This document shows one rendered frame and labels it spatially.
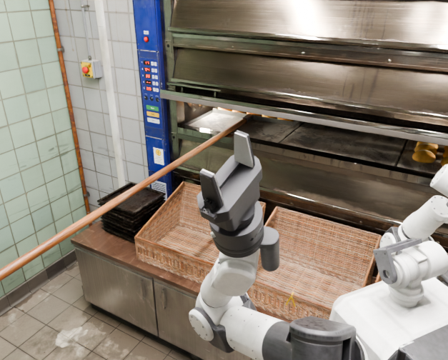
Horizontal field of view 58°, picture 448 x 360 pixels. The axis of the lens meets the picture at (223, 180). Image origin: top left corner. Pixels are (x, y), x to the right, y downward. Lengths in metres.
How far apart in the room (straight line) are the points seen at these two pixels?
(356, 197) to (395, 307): 1.23
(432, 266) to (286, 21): 1.36
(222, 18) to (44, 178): 1.62
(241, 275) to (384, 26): 1.34
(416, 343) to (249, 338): 0.30
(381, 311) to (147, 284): 1.61
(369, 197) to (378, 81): 0.55
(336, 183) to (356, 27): 0.73
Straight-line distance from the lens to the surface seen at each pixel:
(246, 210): 0.61
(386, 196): 2.03
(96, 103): 2.76
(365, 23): 1.84
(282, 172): 2.13
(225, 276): 0.71
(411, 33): 1.80
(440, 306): 0.90
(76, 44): 2.77
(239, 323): 0.88
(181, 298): 2.16
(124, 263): 2.29
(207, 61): 2.17
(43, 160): 2.91
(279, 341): 0.79
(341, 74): 1.90
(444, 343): 0.83
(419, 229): 1.19
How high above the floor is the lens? 1.96
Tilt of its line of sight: 27 degrees down
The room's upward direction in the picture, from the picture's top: straight up
